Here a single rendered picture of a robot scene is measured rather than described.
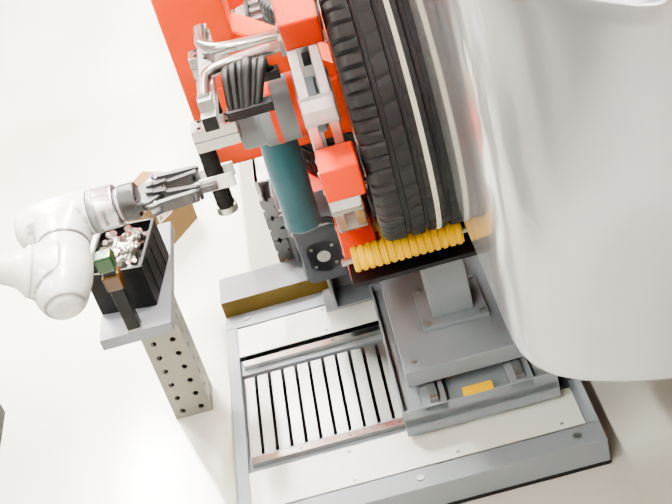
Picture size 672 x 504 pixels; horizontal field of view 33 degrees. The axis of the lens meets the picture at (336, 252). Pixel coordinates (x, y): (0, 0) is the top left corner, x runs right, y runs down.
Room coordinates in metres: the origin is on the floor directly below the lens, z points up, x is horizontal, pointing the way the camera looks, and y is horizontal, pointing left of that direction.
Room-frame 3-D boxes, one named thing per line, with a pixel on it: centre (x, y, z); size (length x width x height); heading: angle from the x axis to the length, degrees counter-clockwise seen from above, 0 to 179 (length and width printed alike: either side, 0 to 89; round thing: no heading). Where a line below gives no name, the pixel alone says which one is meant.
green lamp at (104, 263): (2.09, 0.49, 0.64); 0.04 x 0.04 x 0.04; 88
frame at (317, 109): (2.13, -0.06, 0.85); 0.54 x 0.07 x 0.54; 178
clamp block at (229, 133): (1.97, 0.15, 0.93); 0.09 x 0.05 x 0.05; 88
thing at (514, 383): (2.11, -0.23, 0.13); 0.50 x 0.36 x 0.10; 178
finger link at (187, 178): (1.99, 0.27, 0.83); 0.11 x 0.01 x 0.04; 99
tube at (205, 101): (2.03, 0.07, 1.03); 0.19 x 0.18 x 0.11; 88
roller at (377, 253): (2.00, -0.15, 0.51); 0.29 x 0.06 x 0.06; 88
